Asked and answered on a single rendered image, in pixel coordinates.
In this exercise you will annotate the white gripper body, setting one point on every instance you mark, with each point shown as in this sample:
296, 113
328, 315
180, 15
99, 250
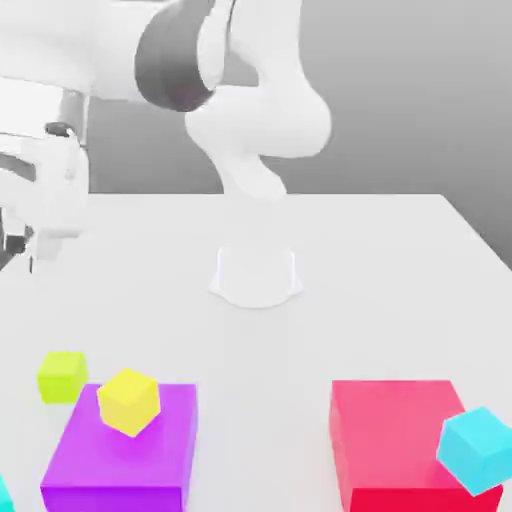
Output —
56, 192

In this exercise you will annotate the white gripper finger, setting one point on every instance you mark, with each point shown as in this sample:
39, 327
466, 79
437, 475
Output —
49, 248
16, 244

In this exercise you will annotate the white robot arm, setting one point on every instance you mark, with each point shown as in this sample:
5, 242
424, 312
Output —
260, 120

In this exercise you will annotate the small lime green cube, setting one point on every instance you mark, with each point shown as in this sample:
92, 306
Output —
60, 378

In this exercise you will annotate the small yellow cube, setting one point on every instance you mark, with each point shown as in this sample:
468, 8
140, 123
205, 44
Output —
128, 402

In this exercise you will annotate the small teal cube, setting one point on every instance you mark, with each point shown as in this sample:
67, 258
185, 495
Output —
4, 496

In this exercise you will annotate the small cyan cube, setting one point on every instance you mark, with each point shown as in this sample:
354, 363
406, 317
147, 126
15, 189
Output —
478, 450

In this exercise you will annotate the large purple box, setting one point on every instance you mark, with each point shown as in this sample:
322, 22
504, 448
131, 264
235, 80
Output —
120, 468

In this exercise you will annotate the large red box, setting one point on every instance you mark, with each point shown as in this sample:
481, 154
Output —
384, 432

